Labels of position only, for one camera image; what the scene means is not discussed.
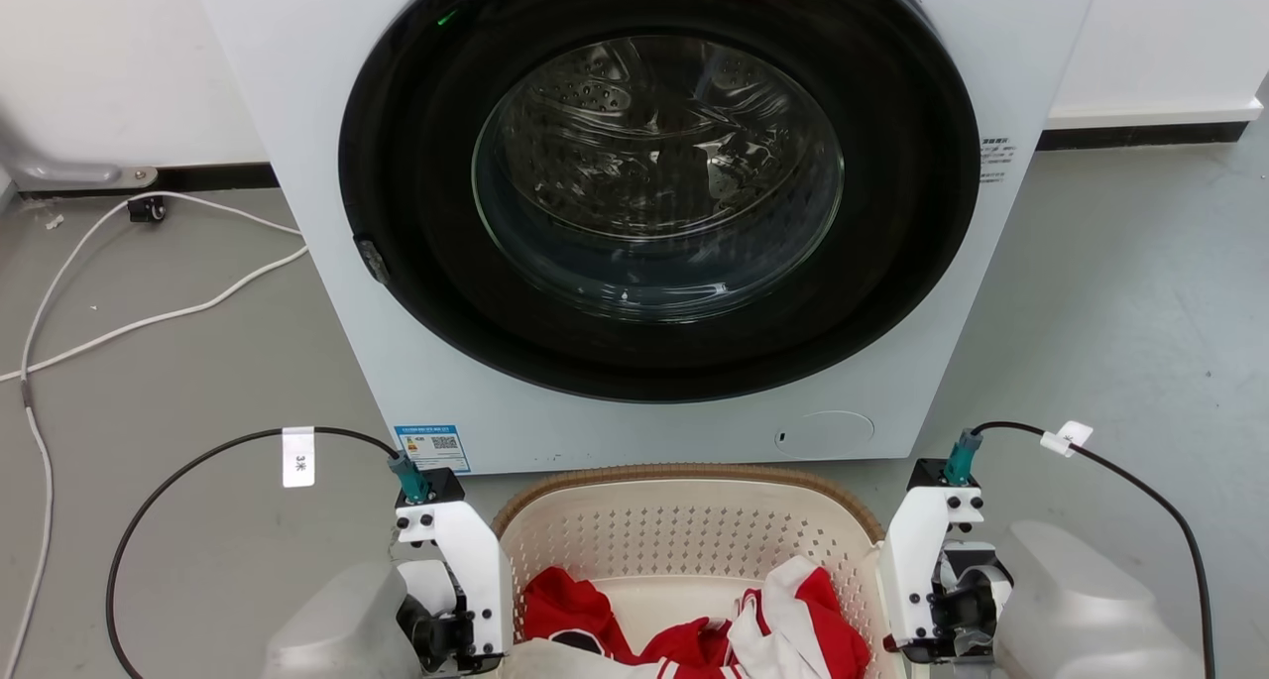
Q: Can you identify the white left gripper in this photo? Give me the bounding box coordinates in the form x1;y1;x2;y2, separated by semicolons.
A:
395;499;515;677

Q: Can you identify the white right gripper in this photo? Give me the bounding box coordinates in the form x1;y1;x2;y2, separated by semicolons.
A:
878;485;1014;665

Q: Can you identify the beige plastic laundry basket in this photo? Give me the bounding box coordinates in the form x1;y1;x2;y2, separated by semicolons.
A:
492;464;910;679

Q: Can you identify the red and white garment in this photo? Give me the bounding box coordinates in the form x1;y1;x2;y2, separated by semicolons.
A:
515;556;873;679

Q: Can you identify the blue energy label sticker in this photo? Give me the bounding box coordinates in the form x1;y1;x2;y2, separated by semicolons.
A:
394;423;472;476

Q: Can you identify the round white filter cover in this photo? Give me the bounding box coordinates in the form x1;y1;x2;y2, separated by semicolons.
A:
774;410;876;459

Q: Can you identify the black round washer door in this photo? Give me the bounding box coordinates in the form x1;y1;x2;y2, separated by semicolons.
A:
337;0;982;403

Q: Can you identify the steel washer drum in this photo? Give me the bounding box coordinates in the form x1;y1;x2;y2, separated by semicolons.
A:
472;35;846;323

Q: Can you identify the white front-load washing machine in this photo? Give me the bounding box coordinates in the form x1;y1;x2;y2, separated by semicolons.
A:
188;0;1107;478

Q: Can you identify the small white cable tag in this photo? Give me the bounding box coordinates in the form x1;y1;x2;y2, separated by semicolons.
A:
1039;420;1095;458

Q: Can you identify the white paper cable tag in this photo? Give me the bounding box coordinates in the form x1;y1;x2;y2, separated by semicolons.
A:
282;426;316;489

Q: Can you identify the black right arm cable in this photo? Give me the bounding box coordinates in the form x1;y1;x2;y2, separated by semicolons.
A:
943;421;1217;679

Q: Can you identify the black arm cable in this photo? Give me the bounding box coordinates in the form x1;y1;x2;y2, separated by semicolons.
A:
105;426;431;679
943;421;1217;679

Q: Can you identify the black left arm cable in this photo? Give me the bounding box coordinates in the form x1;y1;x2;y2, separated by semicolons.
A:
105;426;431;679

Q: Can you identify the white floor cable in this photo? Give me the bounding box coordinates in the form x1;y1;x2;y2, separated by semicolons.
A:
0;190;309;679

